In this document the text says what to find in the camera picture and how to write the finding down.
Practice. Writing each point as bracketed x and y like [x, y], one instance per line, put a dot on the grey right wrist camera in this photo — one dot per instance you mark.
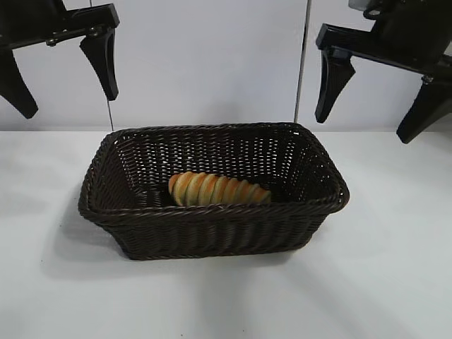
[360, 3]

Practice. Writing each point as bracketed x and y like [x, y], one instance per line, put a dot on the dark brown woven basket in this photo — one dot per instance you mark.
[212, 233]

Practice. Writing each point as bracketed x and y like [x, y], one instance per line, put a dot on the long striped bread loaf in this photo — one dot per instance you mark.
[219, 189]

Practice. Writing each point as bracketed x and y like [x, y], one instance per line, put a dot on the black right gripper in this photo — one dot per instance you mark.
[406, 31]

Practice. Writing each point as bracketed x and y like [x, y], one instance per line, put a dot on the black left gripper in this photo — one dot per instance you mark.
[28, 21]

